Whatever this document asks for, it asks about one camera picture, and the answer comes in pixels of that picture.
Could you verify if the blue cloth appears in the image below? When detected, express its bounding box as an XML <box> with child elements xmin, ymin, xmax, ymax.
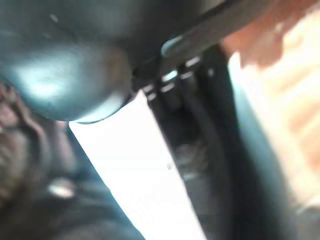
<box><xmin>49</xmin><ymin>74</ymin><xmax>301</xmax><ymax>240</ymax></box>

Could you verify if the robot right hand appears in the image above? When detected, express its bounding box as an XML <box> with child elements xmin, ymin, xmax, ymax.
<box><xmin>0</xmin><ymin>0</ymin><xmax>273</xmax><ymax>240</ymax></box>

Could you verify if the brown wicker basket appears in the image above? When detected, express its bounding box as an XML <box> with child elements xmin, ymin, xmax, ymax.
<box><xmin>219</xmin><ymin>0</ymin><xmax>320</xmax><ymax>216</ymax></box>

